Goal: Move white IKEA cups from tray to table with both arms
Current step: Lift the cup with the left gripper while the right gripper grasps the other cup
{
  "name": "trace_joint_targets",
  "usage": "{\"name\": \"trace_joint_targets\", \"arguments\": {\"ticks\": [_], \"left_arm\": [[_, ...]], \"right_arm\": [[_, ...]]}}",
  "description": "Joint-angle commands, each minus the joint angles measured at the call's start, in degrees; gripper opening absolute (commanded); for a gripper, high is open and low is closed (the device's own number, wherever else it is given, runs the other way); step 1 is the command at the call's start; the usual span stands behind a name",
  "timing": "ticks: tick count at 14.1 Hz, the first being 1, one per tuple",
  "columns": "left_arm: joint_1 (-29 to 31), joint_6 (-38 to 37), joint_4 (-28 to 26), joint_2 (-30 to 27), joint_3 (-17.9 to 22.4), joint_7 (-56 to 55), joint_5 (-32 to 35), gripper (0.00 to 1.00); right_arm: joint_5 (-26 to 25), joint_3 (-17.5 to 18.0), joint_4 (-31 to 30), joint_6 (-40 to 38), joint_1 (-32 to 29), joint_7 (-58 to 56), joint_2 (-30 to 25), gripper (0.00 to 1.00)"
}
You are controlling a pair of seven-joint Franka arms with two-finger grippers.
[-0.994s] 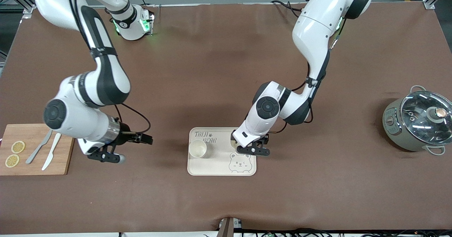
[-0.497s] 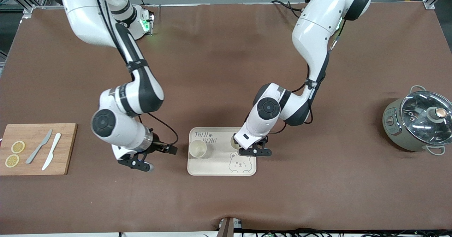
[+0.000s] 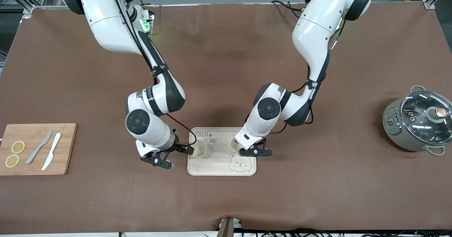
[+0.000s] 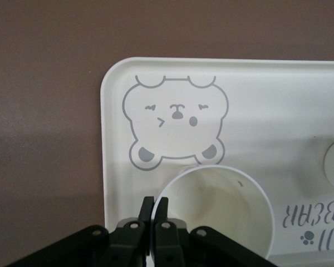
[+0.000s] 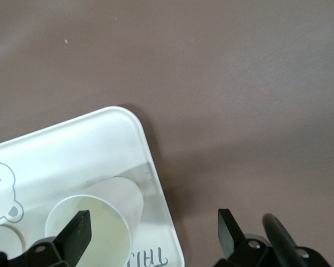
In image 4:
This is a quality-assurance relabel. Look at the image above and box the white bear print tray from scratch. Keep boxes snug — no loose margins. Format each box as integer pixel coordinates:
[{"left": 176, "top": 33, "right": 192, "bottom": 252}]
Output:
[{"left": 100, "top": 57, "right": 334, "bottom": 259}]

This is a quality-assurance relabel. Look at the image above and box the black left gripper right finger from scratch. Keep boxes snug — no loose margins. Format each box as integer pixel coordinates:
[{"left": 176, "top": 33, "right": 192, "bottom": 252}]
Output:
[{"left": 154, "top": 196, "right": 190, "bottom": 267}]

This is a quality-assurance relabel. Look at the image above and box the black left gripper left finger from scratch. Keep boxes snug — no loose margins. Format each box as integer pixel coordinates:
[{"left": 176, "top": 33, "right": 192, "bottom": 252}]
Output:
[{"left": 108, "top": 196, "right": 155, "bottom": 267}]

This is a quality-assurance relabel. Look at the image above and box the paper cup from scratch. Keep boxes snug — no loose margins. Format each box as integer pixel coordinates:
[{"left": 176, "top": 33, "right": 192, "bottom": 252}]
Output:
[{"left": 149, "top": 164, "right": 275, "bottom": 267}]

